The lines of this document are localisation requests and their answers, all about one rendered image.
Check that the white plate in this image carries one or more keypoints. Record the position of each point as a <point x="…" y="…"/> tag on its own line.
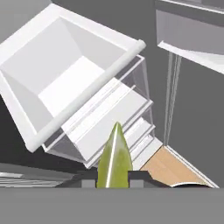
<point x="189" y="184"/>

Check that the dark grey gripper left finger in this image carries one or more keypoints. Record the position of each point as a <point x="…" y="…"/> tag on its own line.
<point x="87" y="175"/>

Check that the grey fridge door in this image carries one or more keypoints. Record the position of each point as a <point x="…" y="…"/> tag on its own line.
<point x="198" y="122"/>

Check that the yellow-green lemon wedge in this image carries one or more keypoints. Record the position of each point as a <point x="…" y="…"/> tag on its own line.
<point x="115" y="157"/>

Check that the white fridge drawer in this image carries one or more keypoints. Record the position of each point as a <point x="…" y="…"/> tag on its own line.
<point x="58" y="73"/>

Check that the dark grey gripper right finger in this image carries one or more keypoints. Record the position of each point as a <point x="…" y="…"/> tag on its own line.
<point x="139" y="175"/>

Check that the grey ribbed panel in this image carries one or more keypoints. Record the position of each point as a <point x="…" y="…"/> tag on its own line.
<point x="26" y="176"/>

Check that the clear fridge shelf stack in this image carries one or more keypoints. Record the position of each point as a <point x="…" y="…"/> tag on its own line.
<point x="116" y="116"/>

